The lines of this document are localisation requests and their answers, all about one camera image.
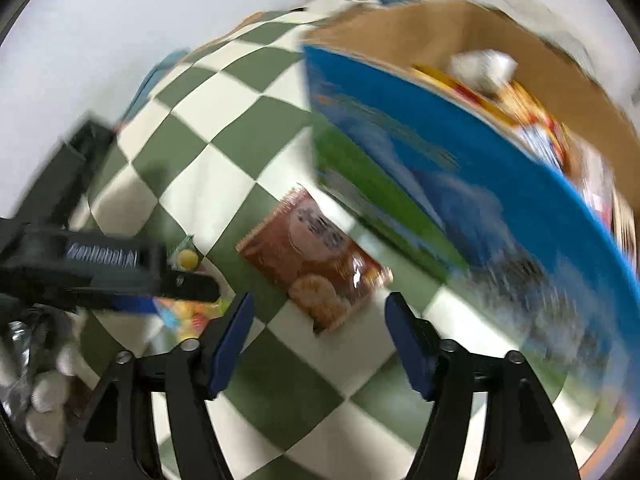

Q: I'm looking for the korean cheese noodle packet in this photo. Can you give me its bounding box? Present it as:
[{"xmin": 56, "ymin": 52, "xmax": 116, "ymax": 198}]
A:
[{"xmin": 412, "ymin": 64, "xmax": 567, "ymax": 172}]

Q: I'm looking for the white snack packet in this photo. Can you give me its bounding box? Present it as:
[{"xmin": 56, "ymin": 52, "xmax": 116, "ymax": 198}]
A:
[{"xmin": 447, "ymin": 49, "xmax": 518, "ymax": 96}]

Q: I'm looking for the green white checkered blanket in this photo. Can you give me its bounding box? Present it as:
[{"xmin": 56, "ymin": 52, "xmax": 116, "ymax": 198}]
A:
[{"xmin": 73, "ymin": 9, "xmax": 625, "ymax": 479}]

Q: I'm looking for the brown pastry snack packet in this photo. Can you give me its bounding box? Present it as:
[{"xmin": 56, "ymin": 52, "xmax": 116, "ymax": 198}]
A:
[{"xmin": 236, "ymin": 186, "xmax": 393, "ymax": 334}]

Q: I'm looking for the green blue cardboard box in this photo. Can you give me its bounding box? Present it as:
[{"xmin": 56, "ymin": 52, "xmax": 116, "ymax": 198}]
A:
[{"xmin": 302, "ymin": 0, "xmax": 639, "ymax": 394}]

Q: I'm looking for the colourful candy bag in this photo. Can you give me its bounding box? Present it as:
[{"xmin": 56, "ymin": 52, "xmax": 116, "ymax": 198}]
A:
[{"xmin": 153, "ymin": 235, "xmax": 235, "ymax": 342}]

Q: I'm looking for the crumpled plastic bag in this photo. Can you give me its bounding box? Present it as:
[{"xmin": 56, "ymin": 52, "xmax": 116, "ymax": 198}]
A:
[{"xmin": 1, "ymin": 306, "xmax": 99, "ymax": 460}]

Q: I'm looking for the red white striped packet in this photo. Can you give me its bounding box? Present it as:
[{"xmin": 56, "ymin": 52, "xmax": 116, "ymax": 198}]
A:
[{"xmin": 567, "ymin": 133, "xmax": 638, "ymax": 264}]

